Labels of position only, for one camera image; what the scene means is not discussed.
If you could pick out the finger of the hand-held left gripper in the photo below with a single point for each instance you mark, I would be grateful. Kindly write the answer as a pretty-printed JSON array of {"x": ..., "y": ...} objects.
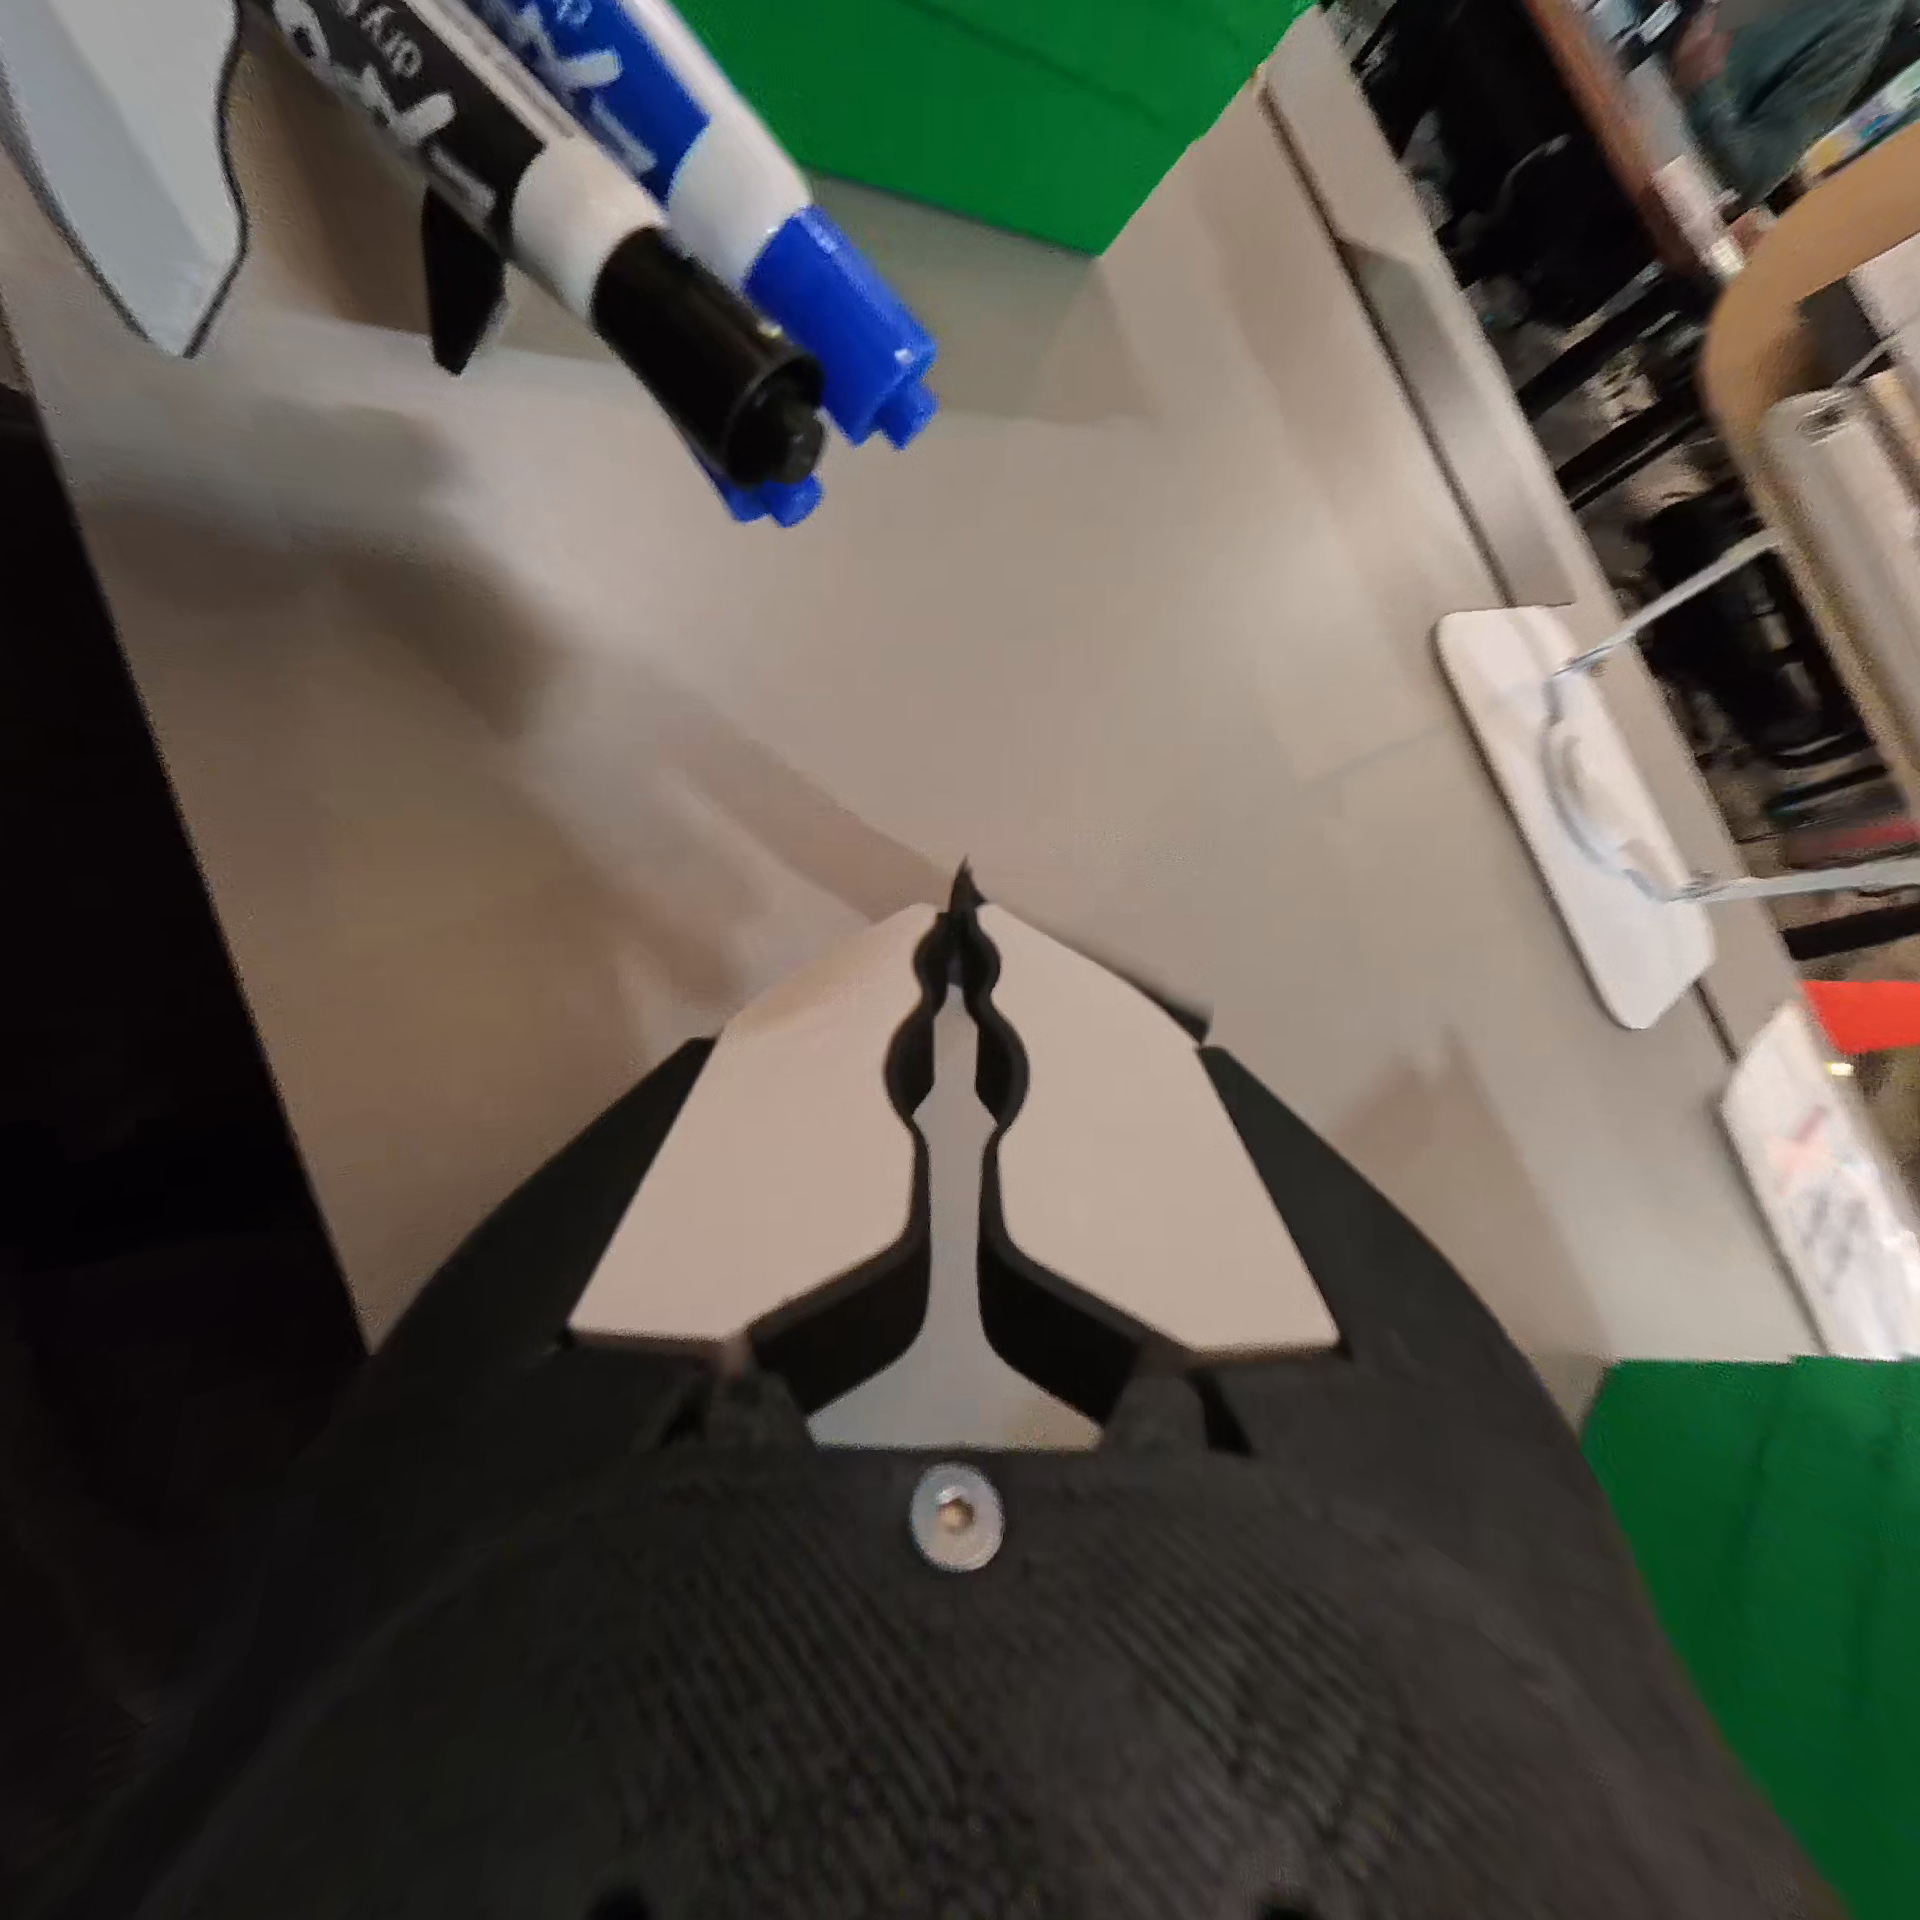
[
  {"x": 462, "y": 285},
  {"x": 120, "y": 150}
]

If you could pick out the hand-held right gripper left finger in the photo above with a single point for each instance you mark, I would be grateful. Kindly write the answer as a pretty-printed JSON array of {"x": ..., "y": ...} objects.
[{"x": 765, "y": 1171}]

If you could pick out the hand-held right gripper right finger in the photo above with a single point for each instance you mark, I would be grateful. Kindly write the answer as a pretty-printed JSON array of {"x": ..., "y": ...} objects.
[{"x": 1156, "y": 1186}]

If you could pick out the black dry erase marker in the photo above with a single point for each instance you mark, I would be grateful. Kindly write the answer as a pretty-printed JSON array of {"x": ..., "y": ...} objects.
[{"x": 704, "y": 353}]

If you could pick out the blue dry erase marker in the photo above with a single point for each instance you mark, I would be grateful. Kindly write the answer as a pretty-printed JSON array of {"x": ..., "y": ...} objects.
[
  {"x": 820, "y": 300},
  {"x": 774, "y": 503}
]

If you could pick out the green plastic bin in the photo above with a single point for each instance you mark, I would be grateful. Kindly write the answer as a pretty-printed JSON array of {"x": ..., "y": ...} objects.
[
  {"x": 1756, "y": 1651},
  {"x": 974, "y": 121}
]

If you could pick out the person's black sweater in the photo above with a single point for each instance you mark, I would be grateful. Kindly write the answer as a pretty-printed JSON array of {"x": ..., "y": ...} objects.
[{"x": 120, "y": 1050}]

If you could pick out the laminated printed sheet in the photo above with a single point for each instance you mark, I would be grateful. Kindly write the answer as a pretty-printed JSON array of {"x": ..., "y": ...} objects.
[{"x": 1816, "y": 1202}]

